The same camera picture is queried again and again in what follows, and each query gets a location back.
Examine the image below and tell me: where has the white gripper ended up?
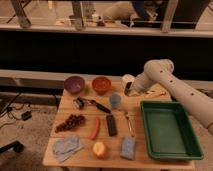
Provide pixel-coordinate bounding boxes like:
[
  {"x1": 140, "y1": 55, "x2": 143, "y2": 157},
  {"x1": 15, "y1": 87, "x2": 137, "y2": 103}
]
[{"x1": 128, "y1": 75, "x2": 150, "y2": 97}]

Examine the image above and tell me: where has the metal cup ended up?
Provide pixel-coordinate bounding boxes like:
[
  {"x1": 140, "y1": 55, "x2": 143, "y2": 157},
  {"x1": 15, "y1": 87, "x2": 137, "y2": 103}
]
[{"x1": 124, "y1": 82, "x2": 132, "y2": 96}]

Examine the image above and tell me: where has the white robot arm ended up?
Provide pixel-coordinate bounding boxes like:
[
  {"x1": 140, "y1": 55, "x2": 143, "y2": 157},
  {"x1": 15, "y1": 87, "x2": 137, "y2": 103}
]
[{"x1": 132, "y1": 59, "x2": 213, "y2": 135}]

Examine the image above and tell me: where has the white cup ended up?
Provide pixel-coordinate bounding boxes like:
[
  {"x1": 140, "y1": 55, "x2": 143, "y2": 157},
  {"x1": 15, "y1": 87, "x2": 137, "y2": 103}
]
[{"x1": 122, "y1": 74, "x2": 135, "y2": 88}]

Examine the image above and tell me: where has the blue cup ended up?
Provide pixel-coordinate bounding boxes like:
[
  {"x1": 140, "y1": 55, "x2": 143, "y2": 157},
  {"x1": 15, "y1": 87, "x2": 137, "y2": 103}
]
[{"x1": 109, "y1": 93, "x2": 121, "y2": 109}]

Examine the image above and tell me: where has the metal fork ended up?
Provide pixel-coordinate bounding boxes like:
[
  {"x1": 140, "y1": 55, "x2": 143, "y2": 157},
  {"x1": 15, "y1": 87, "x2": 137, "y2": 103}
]
[{"x1": 124, "y1": 111, "x2": 135, "y2": 137}]

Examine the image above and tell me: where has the wooden utensil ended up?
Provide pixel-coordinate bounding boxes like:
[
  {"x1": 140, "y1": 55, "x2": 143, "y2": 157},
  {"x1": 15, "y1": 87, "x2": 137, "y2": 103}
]
[{"x1": 145, "y1": 90, "x2": 166, "y2": 98}]

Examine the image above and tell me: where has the orange bowl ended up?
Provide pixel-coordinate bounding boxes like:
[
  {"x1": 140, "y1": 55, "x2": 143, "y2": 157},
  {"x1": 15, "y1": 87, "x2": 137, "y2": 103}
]
[{"x1": 92, "y1": 76, "x2": 111, "y2": 95}]

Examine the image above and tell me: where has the black rectangular block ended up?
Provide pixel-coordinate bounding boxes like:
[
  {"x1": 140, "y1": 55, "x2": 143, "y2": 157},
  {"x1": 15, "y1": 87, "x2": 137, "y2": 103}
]
[{"x1": 106, "y1": 115, "x2": 117, "y2": 136}]

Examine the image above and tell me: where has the red chili pepper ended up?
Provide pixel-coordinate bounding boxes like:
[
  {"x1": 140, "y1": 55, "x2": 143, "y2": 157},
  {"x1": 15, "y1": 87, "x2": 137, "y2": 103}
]
[{"x1": 90, "y1": 117, "x2": 101, "y2": 140}]

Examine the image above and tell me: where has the green plastic tray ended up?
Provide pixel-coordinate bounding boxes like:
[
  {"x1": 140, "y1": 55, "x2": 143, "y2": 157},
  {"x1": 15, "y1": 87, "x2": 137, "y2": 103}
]
[{"x1": 140, "y1": 101, "x2": 203, "y2": 160}]

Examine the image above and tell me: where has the purple bowl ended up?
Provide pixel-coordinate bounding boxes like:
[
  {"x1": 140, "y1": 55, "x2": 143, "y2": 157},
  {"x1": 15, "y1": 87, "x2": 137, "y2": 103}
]
[{"x1": 64, "y1": 76, "x2": 85, "y2": 94}]

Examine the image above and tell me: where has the blue sponge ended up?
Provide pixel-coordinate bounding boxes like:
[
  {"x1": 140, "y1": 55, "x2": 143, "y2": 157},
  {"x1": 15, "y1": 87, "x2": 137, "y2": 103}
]
[{"x1": 120, "y1": 136, "x2": 136, "y2": 160}]

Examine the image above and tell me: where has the bunch of purple grapes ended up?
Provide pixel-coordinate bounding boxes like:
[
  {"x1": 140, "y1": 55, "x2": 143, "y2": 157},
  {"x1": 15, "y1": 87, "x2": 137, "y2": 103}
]
[{"x1": 55, "y1": 114, "x2": 86, "y2": 133}]

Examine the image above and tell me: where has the peach fruit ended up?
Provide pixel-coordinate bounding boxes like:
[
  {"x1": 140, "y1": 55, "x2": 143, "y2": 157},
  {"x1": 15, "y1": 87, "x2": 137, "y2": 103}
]
[{"x1": 93, "y1": 142, "x2": 107, "y2": 158}]

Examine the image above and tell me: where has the white mug in background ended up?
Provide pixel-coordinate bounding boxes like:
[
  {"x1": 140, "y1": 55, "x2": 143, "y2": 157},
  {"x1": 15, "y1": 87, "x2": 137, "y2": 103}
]
[{"x1": 92, "y1": 13, "x2": 102, "y2": 23}]

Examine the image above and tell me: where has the blue grey cloth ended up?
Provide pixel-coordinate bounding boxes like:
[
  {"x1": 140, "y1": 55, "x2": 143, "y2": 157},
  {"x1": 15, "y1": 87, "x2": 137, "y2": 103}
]
[{"x1": 53, "y1": 135, "x2": 83, "y2": 162}]

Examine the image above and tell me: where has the black power adapter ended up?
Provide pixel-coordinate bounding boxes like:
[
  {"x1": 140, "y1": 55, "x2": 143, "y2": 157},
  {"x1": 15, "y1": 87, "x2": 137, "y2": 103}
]
[{"x1": 21, "y1": 111, "x2": 32, "y2": 121}]

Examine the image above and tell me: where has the black handled peeler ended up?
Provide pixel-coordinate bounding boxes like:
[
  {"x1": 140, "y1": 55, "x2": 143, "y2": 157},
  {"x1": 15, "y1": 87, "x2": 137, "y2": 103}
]
[{"x1": 73, "y1": 97, "x2": 111, "y2": 114}]

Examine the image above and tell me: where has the black cable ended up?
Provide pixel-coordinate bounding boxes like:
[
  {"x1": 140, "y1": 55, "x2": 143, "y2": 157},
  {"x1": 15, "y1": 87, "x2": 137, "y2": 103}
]
[{"x1": 0, "y1": 92, "x2": 38, "y2": 129}]

